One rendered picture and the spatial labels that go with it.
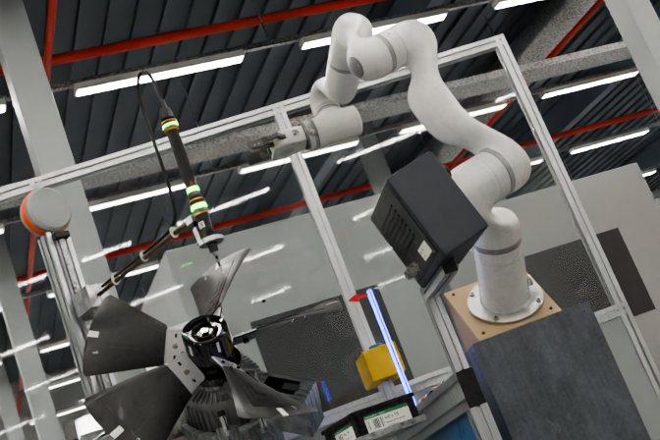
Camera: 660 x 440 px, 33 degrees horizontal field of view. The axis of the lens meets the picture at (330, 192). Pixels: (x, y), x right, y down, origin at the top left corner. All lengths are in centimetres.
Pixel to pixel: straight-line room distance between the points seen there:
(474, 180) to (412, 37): 39
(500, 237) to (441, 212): 52
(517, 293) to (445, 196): 65
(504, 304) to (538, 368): 20
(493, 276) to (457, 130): 37
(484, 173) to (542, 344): 43
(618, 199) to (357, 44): 474
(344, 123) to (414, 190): 92
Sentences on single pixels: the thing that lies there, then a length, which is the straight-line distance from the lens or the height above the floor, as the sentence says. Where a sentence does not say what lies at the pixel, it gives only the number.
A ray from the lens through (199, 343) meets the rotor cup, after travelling 278.
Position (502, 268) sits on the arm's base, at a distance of 268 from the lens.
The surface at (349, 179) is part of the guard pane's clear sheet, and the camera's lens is 377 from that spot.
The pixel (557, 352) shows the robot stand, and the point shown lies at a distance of 265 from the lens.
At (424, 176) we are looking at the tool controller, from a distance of 214.
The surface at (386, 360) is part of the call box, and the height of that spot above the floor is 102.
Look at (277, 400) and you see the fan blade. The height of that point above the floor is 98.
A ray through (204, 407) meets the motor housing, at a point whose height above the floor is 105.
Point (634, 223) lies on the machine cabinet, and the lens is 721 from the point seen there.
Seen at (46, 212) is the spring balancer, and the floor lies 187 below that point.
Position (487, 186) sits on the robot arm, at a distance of 253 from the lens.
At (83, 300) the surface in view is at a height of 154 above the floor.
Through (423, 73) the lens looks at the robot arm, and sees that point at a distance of 263.
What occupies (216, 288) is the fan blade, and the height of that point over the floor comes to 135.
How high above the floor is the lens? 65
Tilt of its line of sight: 16 degrees up
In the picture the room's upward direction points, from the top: 21 degrees counter-clockwise
